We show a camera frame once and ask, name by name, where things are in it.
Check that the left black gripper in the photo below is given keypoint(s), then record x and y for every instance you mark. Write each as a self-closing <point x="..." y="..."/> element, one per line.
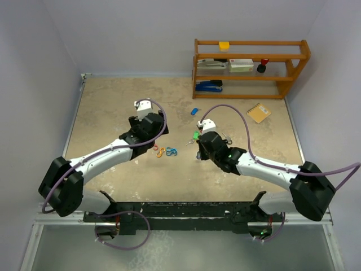
<point x="135" y="123"/>

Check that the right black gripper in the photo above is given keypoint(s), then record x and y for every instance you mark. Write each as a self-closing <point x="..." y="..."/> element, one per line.
<point x="203" y="156"/>

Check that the black key fob with key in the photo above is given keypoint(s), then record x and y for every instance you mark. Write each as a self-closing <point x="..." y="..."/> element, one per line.
<point x="227" y="139"/>

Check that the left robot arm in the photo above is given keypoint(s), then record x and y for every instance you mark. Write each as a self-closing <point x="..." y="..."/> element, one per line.
<point x="63" y="185"/>

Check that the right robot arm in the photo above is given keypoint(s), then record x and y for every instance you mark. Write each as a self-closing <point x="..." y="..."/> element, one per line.
<point x="306" y="188"/>

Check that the green key tag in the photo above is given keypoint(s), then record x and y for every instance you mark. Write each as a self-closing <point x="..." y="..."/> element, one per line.
<point x="195" y="135"/>

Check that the silver key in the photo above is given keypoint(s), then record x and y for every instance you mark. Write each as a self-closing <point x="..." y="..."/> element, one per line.
<point x="190" y="142"/>

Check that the orange S carabiner lower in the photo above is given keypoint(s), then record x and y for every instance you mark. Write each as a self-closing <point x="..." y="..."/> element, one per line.
<point x="161" y="152"/>

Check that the dark blue S carabiner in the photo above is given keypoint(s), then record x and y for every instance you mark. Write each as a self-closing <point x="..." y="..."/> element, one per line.
<point x="172" y="153"/>

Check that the blue key tag far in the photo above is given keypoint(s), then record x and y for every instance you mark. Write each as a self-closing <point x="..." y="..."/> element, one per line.
<point x="195" y="111"/>

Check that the yellow spiral notebook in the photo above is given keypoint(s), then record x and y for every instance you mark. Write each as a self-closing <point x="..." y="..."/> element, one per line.
<point x="259" y="113"/>

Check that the blue stapler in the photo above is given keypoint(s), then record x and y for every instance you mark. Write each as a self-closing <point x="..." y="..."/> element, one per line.
<point x="214" y="86"/>

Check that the wooden shelf rack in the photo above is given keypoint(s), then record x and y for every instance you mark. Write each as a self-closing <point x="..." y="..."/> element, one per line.
<point x="279" y="62"/>

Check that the grey stapler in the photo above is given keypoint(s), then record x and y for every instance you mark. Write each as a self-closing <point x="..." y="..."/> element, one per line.
<point x="211" y="63"/>

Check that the white red box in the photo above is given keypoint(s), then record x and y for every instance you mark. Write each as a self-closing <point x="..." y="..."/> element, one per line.
<point x="240" y="65"/>

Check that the red black stamp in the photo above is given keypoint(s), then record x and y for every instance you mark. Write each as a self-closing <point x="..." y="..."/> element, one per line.
<point x="262" y="66"/>

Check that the yellow block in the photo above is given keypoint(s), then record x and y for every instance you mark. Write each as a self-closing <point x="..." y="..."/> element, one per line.
<point x="223" y="46"/>

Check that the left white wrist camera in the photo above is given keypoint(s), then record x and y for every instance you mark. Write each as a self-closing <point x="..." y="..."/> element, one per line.
<point x="143" y="108"/>

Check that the black base frame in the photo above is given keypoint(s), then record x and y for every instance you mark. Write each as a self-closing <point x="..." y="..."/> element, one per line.
<point x="237" y="217"/>

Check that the aluminium rail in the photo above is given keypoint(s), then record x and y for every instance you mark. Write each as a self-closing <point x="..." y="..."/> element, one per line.
<point x="76" y="218"/>

